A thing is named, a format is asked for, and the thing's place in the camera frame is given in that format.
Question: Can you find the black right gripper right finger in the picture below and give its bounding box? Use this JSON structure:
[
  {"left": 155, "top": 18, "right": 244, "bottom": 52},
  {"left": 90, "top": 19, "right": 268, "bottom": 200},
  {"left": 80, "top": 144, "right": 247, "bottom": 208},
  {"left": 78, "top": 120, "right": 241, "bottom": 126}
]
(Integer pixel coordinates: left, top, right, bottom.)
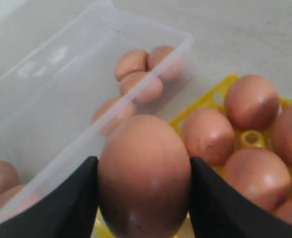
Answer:
[{"left": 189, "top": 157, "right": 292, "bottom": 238}]

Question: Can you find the clear plastic container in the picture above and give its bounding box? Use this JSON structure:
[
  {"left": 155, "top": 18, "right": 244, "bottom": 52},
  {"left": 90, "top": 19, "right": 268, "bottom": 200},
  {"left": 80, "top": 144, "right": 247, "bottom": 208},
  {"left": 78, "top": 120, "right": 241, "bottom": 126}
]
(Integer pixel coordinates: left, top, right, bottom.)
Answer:
[{"left": 0, "top": 0, "right": 194, "bottom": 223}]

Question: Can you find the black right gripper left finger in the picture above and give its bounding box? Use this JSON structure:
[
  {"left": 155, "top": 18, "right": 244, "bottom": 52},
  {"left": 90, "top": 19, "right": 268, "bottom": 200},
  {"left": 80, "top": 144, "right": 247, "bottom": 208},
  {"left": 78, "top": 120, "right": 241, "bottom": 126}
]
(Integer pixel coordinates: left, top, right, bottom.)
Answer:
[{"left": 0, "top": 156, "right": 98, "bottom": 238}]

